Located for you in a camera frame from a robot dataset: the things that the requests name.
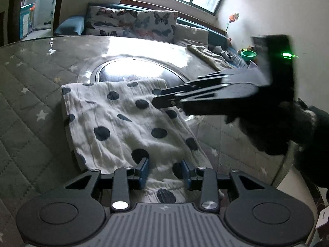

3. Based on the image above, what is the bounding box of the white paper box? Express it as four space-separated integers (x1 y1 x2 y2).
316 207 329 230

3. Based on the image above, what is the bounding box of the grey plush toy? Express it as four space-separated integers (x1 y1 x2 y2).
212 45 233 60

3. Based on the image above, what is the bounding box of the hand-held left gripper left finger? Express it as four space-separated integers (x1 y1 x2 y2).
64 158 150 212

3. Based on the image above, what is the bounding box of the green toy bowl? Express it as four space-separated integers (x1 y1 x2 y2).
241 50 258 65

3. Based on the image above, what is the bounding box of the grey quilted star table cover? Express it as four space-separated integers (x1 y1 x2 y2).
0 36 288 247

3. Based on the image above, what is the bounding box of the beige knitted cloth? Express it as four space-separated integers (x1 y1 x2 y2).
187 44 233 72

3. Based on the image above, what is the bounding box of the teal sofa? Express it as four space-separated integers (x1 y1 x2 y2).
53 3 248 69

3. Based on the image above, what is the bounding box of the person's right hand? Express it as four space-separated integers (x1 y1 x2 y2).
225 100 317 158

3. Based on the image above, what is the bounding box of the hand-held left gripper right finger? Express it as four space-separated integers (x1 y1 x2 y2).
181 160 268 212

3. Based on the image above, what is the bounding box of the blue cardboard box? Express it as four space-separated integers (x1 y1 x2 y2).
20 3 35 38

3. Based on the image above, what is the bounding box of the beige cushion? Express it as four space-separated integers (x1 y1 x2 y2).
173 23 209 47

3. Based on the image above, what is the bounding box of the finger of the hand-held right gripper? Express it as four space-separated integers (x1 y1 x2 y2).
152 84 232 109
160 71 233 96

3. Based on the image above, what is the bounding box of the white polka-dot cloth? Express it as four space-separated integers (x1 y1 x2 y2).
61 78 225 204

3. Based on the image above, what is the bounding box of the round glass turntable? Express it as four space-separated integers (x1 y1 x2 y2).
90 57 189 86

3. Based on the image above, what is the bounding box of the pink pinwheel flower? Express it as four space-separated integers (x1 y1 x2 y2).
225 12 240 35

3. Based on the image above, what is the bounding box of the butterfly print pillow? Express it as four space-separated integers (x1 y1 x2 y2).
134 10 178 44
85 4 140 38

